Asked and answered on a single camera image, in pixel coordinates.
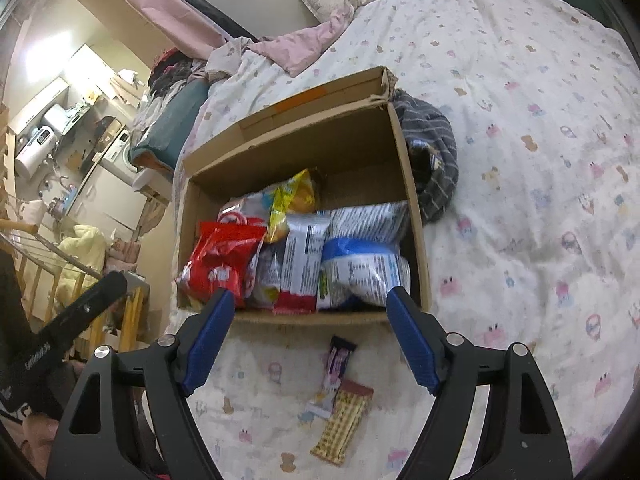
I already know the pale yellow towel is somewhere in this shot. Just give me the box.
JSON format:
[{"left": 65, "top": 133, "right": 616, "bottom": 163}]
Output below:
[{"left": 55, "top": 224, "right": 108, "bottom": 306}]

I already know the white washing machine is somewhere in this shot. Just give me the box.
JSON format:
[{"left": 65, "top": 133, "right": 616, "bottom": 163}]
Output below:
[{"left": 102, "top": 130, "right": 140, "bottom": 181}]

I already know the black curved bar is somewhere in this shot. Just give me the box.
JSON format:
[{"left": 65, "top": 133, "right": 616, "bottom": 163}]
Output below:
[{"left": 135, "top": 0, "right": 261, "bottom": 43}]

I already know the grey striped cloth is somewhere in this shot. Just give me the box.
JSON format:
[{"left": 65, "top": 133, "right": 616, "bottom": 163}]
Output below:
[{"left": 390, "top": 90, "right": 460, "bottom": 226}]

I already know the pink blanket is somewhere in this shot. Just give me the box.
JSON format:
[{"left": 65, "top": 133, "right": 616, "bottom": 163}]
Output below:
[{"left": 250, "top": 5, "right": 361, "bottom": 77}]

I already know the white red snack packet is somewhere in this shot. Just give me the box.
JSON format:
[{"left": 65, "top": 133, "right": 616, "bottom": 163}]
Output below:
[{"left": 217, "top": 194, "right": 275, "bottom": 231}]

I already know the teal cushion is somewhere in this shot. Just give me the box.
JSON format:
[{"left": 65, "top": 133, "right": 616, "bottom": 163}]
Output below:
[{"left": 130, "top": 80, "right": 211, "bottom": 171}]

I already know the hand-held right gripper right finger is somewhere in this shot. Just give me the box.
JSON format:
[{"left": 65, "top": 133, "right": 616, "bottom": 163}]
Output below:
[{"left": 386, "top": 285, "right": 576, "bottom": 480}]

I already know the cardboard box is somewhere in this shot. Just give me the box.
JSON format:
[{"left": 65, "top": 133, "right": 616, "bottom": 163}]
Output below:
[{"left": 175, "top": 66, "right": 432, "bottom": 326}]

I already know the white cabinet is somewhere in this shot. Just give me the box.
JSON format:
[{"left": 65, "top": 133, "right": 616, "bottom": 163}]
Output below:
[{"left": 75, "top": 165, "right": 148, "bottom": 233}]

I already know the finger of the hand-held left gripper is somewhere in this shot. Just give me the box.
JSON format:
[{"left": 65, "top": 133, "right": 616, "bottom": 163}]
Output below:
[
  {"left": 10, "top": 271, "right": 129, "bottom": 392},
  {"left": 0, "top": 250, "right": 32, "bottom": 361}
]

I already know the white printed blanket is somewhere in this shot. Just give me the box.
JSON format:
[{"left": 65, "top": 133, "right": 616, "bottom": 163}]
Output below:
[{"left": 165, "top": 0, "right": 640, "bottom": 480}]

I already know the silver red snack packet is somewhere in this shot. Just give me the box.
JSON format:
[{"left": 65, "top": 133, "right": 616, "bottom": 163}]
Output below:
[{"left": 250, "top": 210, "right": 333, "bottom": 316}]

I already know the pile of clothes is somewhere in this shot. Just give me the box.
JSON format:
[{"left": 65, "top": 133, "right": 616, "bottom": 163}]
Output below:
[{"left": 147, "top": 49, "right": 208, "bottom": 106}]

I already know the white water heater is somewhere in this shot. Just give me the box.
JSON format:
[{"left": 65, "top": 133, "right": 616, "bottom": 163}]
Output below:
[{"left": 15, "top": 125, "right": 57, "bottom": 178}]

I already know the pink curtain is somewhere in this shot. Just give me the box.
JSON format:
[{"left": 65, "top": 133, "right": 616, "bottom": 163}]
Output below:
[{"left": 95, "top": 0, "right": 236, "bottom": 61}]

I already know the purple candy bar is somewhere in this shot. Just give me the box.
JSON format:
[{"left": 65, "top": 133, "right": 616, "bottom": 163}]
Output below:
[{"left": 306, "top": 335, "right": 358, "bottom": 421}]

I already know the wooden drying rack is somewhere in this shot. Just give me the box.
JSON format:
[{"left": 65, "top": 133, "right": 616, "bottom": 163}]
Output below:
[{"left": 0, "top": 215, "right": 151, "bottom": 353}]

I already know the yellow checkered snack packet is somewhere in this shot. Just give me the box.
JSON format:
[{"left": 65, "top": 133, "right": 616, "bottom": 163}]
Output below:
[{"left": 310, "top": 379, "right": 375, "bottom": 465}]

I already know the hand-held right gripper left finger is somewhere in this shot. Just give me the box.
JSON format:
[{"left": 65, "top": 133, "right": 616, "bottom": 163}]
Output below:
[{"left": 45, "top": 289, "right": 237, "bottom": 480}]

